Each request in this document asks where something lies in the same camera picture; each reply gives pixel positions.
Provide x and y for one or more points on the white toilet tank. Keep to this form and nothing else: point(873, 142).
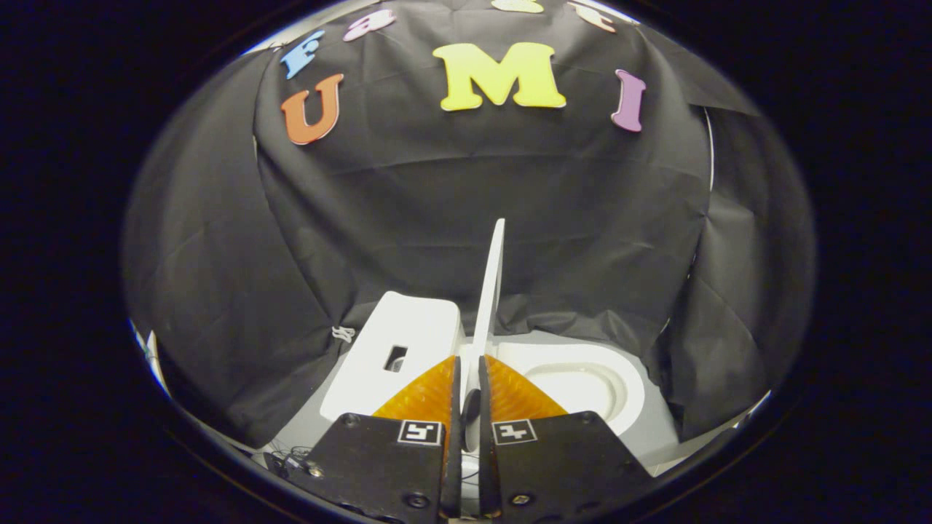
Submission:
point(419, 327)

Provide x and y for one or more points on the small white object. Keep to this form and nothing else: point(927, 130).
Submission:
point(343, 334)

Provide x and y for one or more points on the black backdrop cloth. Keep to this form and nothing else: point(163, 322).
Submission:
point(408, 218)

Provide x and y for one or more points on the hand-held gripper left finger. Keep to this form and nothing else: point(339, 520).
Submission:
point(371, 466)

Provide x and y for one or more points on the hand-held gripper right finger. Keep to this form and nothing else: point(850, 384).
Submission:
point(568, 466)

